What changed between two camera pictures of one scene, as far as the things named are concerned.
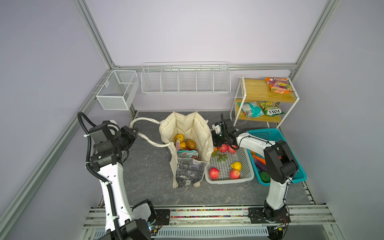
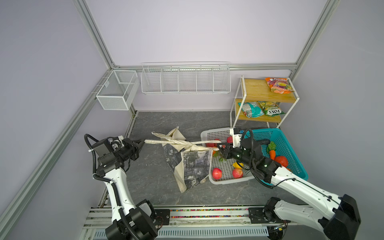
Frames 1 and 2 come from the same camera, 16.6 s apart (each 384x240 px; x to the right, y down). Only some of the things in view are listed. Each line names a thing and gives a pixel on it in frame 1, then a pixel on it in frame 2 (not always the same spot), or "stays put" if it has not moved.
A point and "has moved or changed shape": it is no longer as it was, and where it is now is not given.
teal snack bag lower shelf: [252, 109] stays put
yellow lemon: [236, 165] stays put
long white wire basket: [187, 77] stays put
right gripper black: [215, 144] → [230, 152]
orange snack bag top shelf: [279, 85] stays put
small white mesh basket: [118, 91] stays put
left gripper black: [132, 136] → [131, 146]
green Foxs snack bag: [271, 108] stays put
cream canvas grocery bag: [191, 146] has moved or changed shape
